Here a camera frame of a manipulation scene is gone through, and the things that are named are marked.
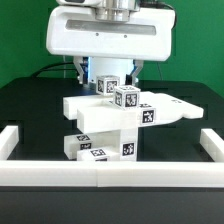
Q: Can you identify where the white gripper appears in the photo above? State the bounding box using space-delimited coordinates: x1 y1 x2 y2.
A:
46 6 174 85

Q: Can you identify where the white tagged cube nut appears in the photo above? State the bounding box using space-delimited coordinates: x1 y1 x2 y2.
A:
96 75 120 96
113 85 140 109

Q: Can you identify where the white chair back part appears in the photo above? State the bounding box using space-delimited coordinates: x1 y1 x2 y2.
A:
63 91 204 134

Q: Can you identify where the white chair seat part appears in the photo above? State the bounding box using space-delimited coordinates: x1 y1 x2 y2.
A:
97 128 138 161

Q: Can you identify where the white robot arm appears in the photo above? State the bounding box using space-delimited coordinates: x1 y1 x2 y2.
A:
46 0 176 86

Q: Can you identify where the white U-shaped fence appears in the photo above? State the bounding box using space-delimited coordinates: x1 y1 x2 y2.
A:
0 126 224 188

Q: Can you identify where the black cable hose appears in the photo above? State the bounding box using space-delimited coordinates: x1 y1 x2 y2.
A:
31 61 76 78

